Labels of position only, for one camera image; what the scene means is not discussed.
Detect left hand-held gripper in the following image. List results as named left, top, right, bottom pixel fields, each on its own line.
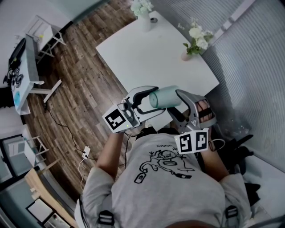
left=102, top=85, right=167, bottom=134

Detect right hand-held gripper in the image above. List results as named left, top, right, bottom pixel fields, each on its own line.
left=167, top=89, right=217, bottom=155

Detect translucent green cup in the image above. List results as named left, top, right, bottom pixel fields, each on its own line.
left=148, top=85, right=182, bottom=109

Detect person's right forearm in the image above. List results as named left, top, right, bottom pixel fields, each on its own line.
left=199, top=149, right=230, bottom=182

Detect person's left forearm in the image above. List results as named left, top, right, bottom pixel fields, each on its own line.
left=95, top=132, right=125, bottom=181

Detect person's right hand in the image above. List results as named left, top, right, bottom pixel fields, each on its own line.
left=197, top=99, right=216, bottom=124

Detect person's black trousers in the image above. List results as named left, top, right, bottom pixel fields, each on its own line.
left=135, top=126, right=179, bottom=140

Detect white square table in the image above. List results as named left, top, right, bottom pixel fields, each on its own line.
left=95, top=11, right=220, bottom=132

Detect pink vase with white flowers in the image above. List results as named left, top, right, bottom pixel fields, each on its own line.
left=177, top=17, right=214, bottom=62

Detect black office chair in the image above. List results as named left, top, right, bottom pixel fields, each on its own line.
left=222, top=133, right=261, bottom=207

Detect white power strip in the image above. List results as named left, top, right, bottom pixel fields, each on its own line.
left=81, top=146, right=91, bottom=159

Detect grey printed t-shirt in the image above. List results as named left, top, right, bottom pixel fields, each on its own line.
left=74, top=133, right=253, bottom=228

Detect white desk with metal legs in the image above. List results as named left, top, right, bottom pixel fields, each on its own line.
left=8, top=33, right=62, bottom=115

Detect white step stool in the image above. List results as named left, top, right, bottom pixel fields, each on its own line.
left=24, top=15, right=67, bottom=64

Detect tangle of black electronics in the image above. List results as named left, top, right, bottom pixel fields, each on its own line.
left=2, top=69, right=24, bottom=89

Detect wooden table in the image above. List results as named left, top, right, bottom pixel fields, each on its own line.
left=24, top=168, right=78, bottom=228

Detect white chair with wooden legs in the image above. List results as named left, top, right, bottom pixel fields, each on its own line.
left=4, top=135, right=50, bottom=167

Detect black flat panel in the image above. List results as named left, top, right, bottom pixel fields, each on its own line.
left=8, top=37, right=26, bottom=65

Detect black bag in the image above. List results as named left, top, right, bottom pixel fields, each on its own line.
left=0, top=86, right=14, bottom=109

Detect grey framed tray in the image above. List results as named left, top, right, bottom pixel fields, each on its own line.
left=43, top=212, right=72, bottom=228

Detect black body-worn cable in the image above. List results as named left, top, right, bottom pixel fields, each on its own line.
left=123, top=131, right=143, bottom=170

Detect black floor cable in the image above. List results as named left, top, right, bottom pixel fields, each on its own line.
left=44, top=104, right=98, bottom=161

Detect white floor cable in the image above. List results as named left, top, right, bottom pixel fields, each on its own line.
left=78, top=158, right=86, bottom=190

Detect black strap buckle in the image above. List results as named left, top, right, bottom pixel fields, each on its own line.
left=224, top=205, right=239, bottom=219
left=98, top=210, right=115, bottom=226

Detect white board with black frame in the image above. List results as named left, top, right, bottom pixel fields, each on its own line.
left=26, top=198, right=53, bottom=223

